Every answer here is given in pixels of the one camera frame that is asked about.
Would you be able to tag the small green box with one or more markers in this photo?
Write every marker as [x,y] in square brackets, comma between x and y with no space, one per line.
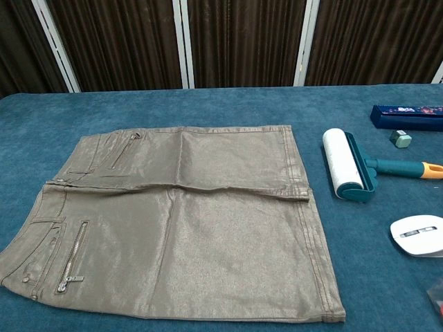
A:
[401,139]

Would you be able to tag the red object at edge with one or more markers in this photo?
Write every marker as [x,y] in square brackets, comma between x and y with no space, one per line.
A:
[436,297]

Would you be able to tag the brown shiny skirt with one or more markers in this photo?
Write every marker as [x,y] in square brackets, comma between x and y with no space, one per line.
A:
[194,221]

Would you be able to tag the brown folding screen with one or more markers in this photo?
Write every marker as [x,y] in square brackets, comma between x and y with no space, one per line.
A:
[242,38]

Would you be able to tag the teal blue tablecloth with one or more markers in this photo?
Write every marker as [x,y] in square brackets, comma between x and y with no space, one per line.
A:
[221,110]

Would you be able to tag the white computer mouse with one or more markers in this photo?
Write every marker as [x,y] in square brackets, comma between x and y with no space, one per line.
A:
[415,237]

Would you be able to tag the dark blue printed box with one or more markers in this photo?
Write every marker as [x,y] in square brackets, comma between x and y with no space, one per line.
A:
[408,117]

